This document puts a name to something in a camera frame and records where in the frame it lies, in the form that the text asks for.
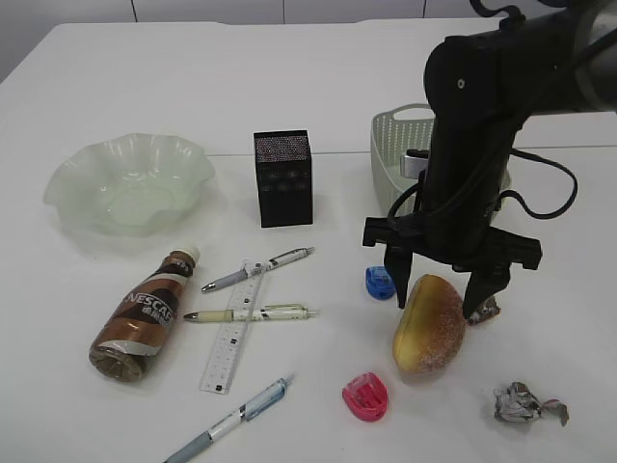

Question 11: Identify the blue pencil sharpener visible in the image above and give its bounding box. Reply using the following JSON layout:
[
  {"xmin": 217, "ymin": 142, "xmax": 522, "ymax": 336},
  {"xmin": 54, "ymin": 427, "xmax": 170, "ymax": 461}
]
[{"xmin": 364, "ymin": 266, "xmax": 396, "ymax": 300}]

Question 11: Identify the pale green plastic basket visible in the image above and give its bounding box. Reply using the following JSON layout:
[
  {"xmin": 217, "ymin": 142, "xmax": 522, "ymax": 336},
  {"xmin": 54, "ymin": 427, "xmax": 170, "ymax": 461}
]
[{"xmin": 370, "ymin": 102, "xmax": 513, "ymax": 215}]

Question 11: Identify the beige grip white pen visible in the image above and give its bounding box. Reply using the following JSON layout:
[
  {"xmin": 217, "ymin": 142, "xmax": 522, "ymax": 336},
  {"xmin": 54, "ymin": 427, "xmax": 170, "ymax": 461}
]
[{"xmin": 183, "ymin": 304, "xmax": 318, "ymax": 323}]

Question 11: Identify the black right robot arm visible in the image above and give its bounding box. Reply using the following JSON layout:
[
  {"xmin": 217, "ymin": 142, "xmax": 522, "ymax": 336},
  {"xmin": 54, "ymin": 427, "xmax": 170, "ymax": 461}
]
[{"xmin": 363, "ymin": 1, "xmax": 616, "ymax": 320}]

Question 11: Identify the clear plastic ruler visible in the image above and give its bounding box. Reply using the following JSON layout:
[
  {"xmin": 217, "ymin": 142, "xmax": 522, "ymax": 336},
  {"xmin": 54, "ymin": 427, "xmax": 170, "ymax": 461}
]
[{"xmin": 199, "ymin": 273, "xmax": 264, "ymax": 395}]

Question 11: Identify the sugared bread roll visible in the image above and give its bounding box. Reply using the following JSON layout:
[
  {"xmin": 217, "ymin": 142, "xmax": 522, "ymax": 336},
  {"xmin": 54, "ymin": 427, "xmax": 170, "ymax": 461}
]
[{"xmin": 392, "ymin": 274, "xmax": 467, "ymax": 374}]

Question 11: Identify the brown Nescafe coffee bottle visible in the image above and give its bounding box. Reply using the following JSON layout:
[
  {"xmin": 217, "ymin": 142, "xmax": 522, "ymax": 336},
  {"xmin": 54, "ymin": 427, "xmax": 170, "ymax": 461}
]
[{"xmin": 89, "ymin": 245, "xmax": 201, "ymax": 383}]

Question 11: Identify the grey grip white pen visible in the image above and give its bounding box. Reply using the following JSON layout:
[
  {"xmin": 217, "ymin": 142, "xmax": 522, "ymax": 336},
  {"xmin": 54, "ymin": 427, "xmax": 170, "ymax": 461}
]
[{"xmin": 201, "ymin": 247, "xmax": 315, "ymax": 293}]

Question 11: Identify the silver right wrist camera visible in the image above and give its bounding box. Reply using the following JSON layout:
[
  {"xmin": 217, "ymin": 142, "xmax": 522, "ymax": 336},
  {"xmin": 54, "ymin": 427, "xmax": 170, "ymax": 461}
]
[{"xmin": 399, "ymin": 149, "xmax": 429, "ymax": 179}]

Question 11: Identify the translucent green wavy plate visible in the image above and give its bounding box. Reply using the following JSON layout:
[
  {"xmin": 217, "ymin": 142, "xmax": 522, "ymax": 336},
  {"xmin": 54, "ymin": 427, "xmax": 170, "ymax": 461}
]
[{"xmin": 43, "ymin": 133, "xmax": 215, "ymax": 237}]

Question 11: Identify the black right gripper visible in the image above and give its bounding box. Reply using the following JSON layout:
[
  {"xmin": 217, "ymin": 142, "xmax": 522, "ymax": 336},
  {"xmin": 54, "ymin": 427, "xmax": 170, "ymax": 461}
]
[{"xmin": 362, "ymin": 182, "xmax": 543, "ymax": 319}]

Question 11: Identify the pink pencil sharpener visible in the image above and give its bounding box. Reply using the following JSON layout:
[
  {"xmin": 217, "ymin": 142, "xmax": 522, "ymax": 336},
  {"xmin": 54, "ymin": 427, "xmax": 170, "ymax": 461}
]
[{"xmin": 341, "ymin": 371, "xmax": 389, "ymax": 422}]

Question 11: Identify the large paper ball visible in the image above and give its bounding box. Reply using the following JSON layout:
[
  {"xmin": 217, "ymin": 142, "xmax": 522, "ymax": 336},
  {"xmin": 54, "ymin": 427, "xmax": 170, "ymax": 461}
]
[{"xmin": 494, "ymin": 381, "xmax": 570, "ymax": 426}]

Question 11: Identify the small paper ball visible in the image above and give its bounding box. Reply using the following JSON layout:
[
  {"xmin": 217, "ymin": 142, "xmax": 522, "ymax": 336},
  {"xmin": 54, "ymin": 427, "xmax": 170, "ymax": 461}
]
[{"xmin": 468, "ymin": 296, "xmax": 501, "ymax": 325}]

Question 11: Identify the blue grey ballpoint pen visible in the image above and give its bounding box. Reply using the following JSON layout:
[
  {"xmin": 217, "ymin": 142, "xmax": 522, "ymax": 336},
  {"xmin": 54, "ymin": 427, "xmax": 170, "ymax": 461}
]
[{"xmin": 165, "ymin": 374, "xmax": 295, "ymax": 463}]

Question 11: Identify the black mesh pen holder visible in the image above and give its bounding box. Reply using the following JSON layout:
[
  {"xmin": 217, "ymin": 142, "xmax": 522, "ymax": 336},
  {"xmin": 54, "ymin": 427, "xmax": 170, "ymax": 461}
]
[{"xmin": 254, "ymin": 130, "xmax": 313, "ymax": 228}]

